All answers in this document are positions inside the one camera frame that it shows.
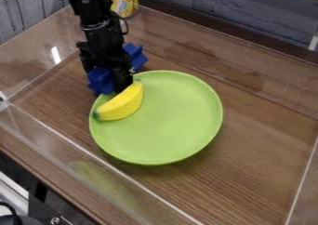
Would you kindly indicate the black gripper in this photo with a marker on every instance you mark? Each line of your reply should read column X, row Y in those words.
column 103, row 48

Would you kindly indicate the blue plastic block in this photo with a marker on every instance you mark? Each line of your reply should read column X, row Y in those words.
column 101, row 79

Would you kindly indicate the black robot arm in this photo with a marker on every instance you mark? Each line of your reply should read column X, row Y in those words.
column 95, row 11

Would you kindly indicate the green round plate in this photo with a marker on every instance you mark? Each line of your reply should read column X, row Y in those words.
column 173, row 126

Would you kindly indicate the yellow toy banana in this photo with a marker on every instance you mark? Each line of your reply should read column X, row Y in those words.
column 123, row 105

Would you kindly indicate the yellow labelled can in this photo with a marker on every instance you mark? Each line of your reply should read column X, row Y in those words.
column 126, row 8

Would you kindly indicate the clear acrylic enclosure wall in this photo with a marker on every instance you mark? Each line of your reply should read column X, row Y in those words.
column 253, row 178

